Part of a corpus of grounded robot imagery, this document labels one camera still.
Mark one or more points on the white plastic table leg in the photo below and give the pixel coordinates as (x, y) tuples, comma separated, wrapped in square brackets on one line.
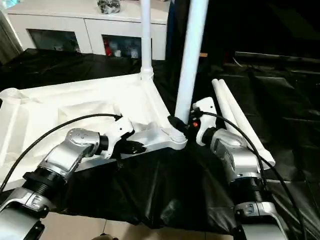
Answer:
[(146, 37), (220, 100), (190, 62), (250, 130)]

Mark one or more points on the white plastic table top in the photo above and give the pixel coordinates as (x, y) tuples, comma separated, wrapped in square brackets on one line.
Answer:
[(75, 95)]

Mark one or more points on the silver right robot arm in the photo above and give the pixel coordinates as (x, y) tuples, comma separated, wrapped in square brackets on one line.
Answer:
[(237, 155)]

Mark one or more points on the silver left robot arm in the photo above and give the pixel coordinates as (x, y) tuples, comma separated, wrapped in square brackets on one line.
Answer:
[(70, 150)]

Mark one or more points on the black mat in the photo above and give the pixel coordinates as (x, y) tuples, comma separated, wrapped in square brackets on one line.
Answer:
[(150, 187)]

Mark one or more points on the small tan label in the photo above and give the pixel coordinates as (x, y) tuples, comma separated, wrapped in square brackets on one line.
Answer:
[(203, 54)]

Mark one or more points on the long dark bar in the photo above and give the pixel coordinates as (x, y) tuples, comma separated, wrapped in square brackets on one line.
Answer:
[(275, 56)]

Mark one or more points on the clear bag of dark parts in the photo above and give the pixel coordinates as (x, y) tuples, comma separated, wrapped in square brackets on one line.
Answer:
[(108, 6)]

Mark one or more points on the white cabinet with glass doors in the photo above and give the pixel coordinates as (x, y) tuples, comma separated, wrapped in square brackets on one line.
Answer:
[(62, 25)]

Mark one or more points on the grey curtain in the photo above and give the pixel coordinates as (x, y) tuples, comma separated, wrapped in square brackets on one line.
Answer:
[(10, 40)]

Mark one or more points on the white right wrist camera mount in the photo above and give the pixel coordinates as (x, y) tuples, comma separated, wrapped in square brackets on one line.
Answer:
[(207, 117)]

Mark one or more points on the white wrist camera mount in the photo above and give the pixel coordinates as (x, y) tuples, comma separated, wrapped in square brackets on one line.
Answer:
[(207, 117), (120, 130)]

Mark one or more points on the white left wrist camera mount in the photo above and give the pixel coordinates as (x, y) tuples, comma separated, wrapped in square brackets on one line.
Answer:
[(120, 130)]

